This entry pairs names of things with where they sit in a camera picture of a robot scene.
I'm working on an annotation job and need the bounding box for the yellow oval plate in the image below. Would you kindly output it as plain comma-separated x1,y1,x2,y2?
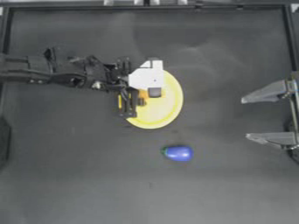
116,69,184,130

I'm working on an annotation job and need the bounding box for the purple toy eggplant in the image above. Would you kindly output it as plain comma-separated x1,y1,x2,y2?
160,144,195,163

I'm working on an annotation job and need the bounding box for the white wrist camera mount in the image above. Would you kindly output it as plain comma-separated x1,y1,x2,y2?
127,59,165,99

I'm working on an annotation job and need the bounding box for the black metal table frame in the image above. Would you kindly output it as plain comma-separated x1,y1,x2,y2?
0,0,299,74

